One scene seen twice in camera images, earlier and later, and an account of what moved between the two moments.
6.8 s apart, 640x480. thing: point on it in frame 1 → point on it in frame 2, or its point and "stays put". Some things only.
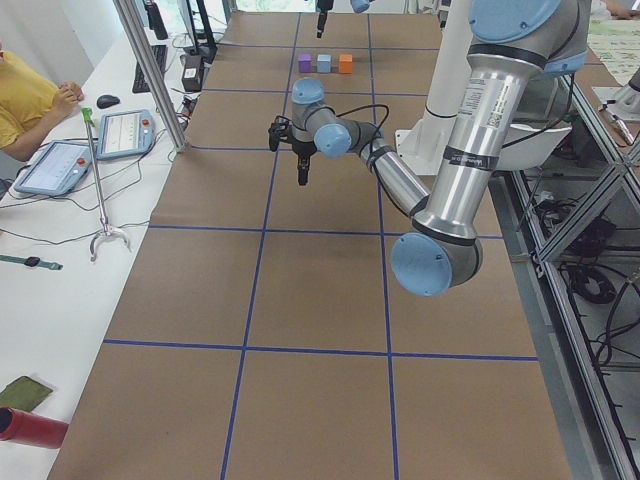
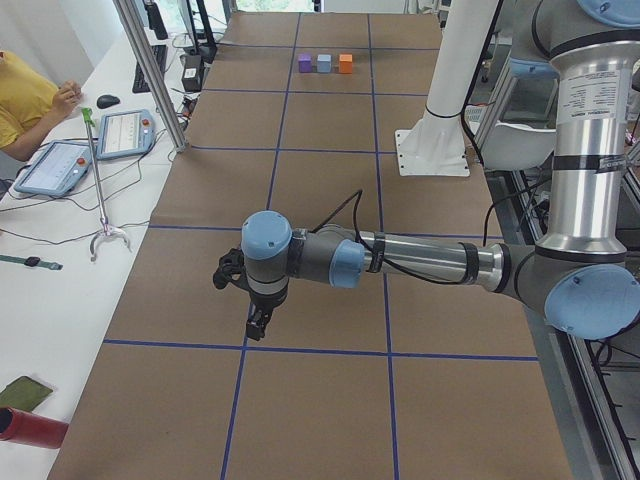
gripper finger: [303, 168] → [255, 325]
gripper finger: [274, 135] → [232, 270]
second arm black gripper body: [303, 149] → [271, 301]
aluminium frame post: [130, 13] stays put
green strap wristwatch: [32, 261] stays put
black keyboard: [140, 84] stays put
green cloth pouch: [24, 394] stays put
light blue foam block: [324, 63] stays put
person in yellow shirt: [30, 106] stays put
